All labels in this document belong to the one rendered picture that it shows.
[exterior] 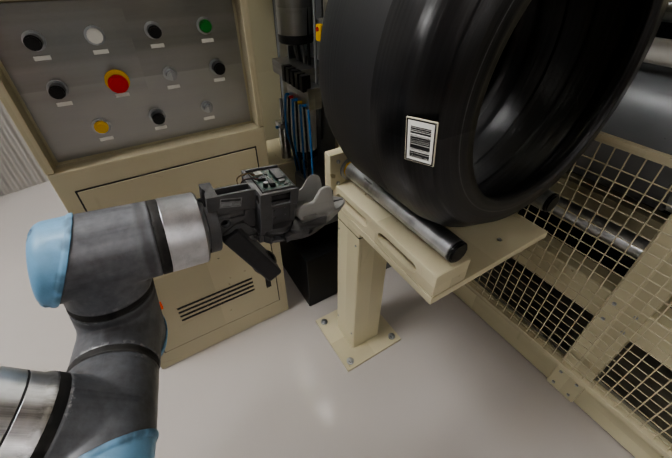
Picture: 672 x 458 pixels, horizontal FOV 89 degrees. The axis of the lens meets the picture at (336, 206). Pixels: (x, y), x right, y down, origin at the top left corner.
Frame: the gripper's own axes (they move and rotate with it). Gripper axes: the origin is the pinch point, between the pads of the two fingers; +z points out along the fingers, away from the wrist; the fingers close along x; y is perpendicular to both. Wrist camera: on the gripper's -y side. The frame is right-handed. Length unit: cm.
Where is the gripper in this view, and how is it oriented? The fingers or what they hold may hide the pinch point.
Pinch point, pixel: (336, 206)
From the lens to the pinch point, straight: 53.8
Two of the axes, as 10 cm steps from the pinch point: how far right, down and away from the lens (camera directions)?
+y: 1.0, -8.3, -5.4
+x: -5.2, -5.1, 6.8
